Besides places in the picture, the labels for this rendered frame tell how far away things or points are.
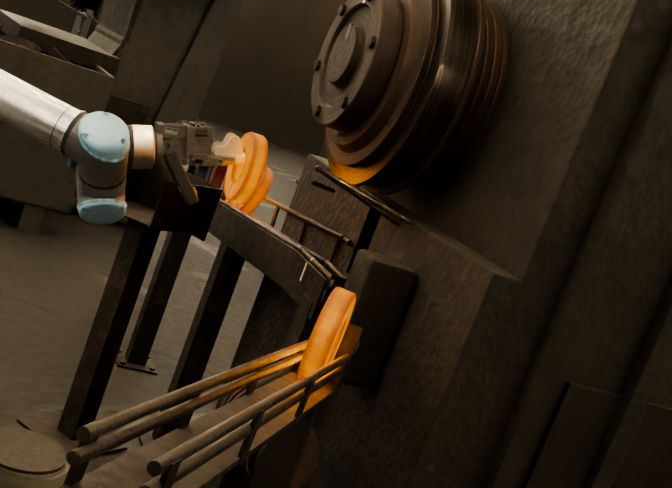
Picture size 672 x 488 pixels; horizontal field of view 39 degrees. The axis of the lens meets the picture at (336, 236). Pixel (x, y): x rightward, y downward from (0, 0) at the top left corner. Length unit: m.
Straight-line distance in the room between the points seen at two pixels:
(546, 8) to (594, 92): 0.26
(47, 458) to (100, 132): 0.71
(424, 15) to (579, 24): 0.28
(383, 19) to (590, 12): 0.37
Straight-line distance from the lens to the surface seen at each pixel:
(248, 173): 1.96
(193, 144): 1.97
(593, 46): 1.60
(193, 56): 4.73
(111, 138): 1.75
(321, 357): 1.36
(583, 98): 1.57
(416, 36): 1.74
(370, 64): 1.73
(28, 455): 1.23
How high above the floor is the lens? 1.07
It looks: 9 degrees down
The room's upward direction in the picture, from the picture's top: 21 degrees clockwise
